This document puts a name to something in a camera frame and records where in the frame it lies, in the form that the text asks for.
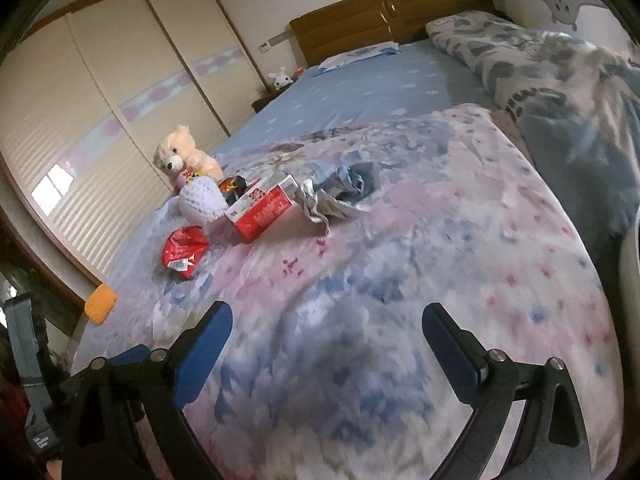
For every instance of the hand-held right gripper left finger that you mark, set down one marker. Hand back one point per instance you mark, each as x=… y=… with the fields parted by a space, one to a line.
x=202 y=355

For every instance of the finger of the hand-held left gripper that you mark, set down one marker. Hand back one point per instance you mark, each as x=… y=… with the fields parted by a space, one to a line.
x=130 y=355

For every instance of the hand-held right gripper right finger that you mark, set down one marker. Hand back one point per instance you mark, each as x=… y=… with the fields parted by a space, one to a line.
x=452 y=355

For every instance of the orange sponge block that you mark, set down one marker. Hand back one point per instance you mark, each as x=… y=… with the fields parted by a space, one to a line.
x=101 y=302

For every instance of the red snack wrapper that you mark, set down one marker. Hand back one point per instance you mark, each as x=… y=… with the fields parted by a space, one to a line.
x=182 y=250

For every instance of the red cardboard box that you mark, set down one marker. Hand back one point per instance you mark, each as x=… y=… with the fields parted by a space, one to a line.
x=262 y=215

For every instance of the white crochet ball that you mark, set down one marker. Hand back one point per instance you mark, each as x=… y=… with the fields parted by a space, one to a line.
x=200 y=200

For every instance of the small black orange packet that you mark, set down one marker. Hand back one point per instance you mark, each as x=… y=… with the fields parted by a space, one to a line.
x=231 y=186

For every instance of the silver foil wrapper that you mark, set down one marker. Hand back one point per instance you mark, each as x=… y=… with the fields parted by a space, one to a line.
x=320 y=205

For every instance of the pink floral blanket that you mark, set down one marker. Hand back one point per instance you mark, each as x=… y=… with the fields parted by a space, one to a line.
x=400 y=260

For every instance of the cream teddy bear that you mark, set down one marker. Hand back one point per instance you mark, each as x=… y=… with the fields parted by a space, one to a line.
x=175 y=152

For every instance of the dark wooden nightstand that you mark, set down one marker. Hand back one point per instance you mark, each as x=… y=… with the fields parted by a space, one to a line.
x=265 y=102

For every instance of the cream sliding-door wardrobe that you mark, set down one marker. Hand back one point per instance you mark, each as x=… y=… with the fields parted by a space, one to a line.
x=100 y=85

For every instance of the bed with blue sheet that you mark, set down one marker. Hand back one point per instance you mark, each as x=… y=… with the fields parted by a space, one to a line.
x=375 y=90

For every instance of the white bunny toy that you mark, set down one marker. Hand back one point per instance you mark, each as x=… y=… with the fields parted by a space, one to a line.
x=280 y=80

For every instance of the grey patterned duvet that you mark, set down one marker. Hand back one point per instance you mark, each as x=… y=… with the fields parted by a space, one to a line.
x=550 y=75

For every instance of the small red toy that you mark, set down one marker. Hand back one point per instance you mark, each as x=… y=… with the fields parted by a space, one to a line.
x=298 y=71

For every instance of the blue white pillow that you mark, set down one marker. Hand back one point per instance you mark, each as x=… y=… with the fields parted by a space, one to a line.
x=360 y=55

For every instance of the wooden headboard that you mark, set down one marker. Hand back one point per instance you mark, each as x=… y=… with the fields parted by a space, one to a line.
x=350 y=25

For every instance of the grey bed guard rail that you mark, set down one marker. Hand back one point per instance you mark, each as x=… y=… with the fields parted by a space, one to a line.
x=560 y=7

